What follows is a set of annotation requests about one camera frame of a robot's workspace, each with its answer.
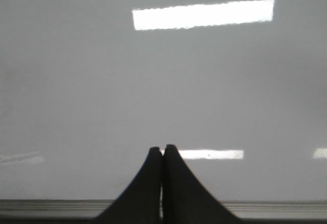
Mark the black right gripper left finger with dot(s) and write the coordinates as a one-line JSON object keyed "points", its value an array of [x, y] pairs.
{"points": [[140, 201]]}

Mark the grey aluminium whiteboard tray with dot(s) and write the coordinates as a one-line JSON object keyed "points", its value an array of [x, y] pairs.
{"points": [[87, 209]]}

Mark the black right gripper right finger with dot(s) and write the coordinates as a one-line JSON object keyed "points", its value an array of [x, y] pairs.
{"points": [[184, 199]]}

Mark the white whiteboard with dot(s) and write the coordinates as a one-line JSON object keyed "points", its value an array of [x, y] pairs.
{"points": [[88, 86]]}

